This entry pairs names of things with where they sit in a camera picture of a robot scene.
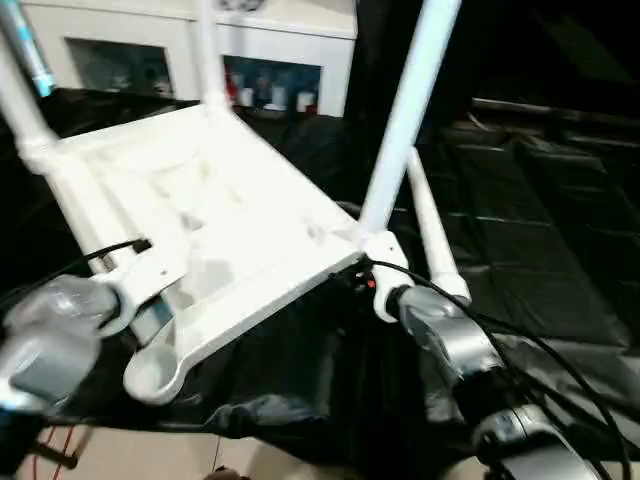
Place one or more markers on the black rod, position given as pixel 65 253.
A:
pixel 60 455

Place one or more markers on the white cabinet with glass doors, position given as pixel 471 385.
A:
pixel 175 30

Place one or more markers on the black plastic mat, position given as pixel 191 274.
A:
pixel 525 225

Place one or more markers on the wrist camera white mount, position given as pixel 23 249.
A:
pixel 150 270
pixel 387 250

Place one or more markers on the shiny crumpled foil object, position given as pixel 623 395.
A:
pixel 240 5

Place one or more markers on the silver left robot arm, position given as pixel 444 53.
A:
pixel 50 340

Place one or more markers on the long grey metal bar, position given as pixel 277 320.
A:
pixel 525 107

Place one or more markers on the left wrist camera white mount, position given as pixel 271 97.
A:
pixel 150 270

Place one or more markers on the white plastic table leg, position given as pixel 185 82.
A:
pixel 25 120
pixel 210 60
pixel 405 125
pixel 435 225

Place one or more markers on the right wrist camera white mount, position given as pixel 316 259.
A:
pixel 387 250

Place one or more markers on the white plastic table top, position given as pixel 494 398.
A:
pixel 200 175

